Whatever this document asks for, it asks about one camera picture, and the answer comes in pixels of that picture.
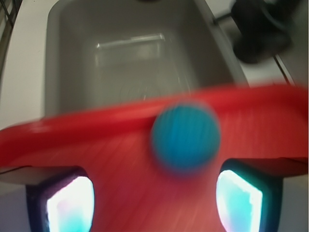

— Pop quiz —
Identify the grey sink basin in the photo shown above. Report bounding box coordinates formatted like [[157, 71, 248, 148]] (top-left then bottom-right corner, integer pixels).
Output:
[[44, 0, 247, 116]]

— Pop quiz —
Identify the red plastic tray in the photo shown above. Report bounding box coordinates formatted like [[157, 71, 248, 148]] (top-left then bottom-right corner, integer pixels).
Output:
[[0, 85, 309, 232]]

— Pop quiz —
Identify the blue textured ball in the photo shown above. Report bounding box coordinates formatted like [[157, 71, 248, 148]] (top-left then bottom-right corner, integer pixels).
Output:
[[150, 101, 222, 174]]

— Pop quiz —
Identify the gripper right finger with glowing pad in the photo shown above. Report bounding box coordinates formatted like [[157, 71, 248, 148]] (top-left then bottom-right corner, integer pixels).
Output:
[[216, 158, 283, 232]]

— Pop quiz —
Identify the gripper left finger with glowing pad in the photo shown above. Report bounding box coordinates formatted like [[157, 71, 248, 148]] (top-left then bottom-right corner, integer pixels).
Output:
[[26, 166, 94, 232]]

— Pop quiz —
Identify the black faucet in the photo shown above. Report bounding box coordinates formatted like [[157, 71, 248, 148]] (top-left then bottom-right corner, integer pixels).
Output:
[[214, 0, 294, 65]]

